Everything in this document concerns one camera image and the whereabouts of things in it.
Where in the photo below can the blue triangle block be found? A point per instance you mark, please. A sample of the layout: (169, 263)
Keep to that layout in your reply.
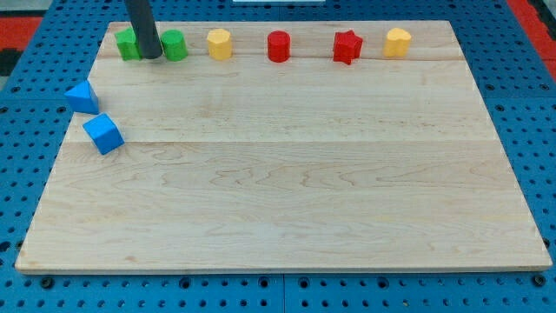
(83, 99)

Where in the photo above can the red star block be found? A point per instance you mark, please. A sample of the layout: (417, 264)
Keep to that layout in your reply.
(347, 47)

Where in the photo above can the yellow hexagon block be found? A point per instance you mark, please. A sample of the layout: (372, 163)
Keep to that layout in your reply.
(220, 45)

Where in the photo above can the green star block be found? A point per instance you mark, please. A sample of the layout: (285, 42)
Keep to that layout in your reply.
(127, 45)

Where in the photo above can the red cylinder block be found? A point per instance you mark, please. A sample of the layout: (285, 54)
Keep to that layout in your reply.
(278, 43)

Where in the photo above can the yellow heart block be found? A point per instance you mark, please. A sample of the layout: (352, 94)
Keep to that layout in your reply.
(397, 43)

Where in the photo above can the blue cube block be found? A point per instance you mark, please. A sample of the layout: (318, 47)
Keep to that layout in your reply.
(104, 133)

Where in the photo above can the light wooden board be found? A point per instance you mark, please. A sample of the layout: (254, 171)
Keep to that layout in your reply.
(386, 165)

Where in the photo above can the green cylinder block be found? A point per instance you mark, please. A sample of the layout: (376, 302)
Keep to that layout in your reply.
(174, 45)

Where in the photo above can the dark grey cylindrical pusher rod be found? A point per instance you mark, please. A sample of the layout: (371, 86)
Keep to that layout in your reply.
(144, 26)

